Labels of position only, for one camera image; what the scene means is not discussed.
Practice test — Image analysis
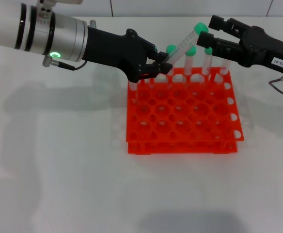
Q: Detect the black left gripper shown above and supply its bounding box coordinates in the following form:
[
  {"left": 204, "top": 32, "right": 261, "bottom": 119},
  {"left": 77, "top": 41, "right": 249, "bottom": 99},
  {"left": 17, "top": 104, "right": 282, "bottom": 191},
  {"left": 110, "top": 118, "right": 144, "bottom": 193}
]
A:
[{"left": 82, "top": 26, "right": 174, "bottom": 83}]

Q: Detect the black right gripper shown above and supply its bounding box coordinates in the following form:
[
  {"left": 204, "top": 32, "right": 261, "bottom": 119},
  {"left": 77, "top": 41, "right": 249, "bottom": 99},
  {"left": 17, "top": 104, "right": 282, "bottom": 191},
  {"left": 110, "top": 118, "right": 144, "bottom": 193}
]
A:
[{"left": 196, "top": 15, "right": 283, "bottom": 74}]

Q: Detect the orange test tube rack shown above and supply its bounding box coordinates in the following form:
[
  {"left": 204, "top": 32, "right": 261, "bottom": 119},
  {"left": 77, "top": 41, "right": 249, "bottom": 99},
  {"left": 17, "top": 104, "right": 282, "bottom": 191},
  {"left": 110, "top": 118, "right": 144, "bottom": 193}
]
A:
[{"left": 126, "top": 67, "right": 245, "bottom": 155}]

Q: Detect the left arm connector cable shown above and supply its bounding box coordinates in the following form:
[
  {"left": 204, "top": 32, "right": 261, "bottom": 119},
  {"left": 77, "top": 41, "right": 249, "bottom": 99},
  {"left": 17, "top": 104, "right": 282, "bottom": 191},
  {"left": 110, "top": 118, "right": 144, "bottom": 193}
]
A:
[{"left": 42, "top": 55, "right": 88, "bottom": 71}]

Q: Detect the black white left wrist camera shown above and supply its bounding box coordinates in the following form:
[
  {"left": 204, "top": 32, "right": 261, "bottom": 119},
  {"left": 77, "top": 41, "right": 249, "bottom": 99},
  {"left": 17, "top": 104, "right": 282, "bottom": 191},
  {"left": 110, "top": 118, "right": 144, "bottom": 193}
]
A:
[{"left": 35, "top": 0, "right": 84, "bottom": 20}]

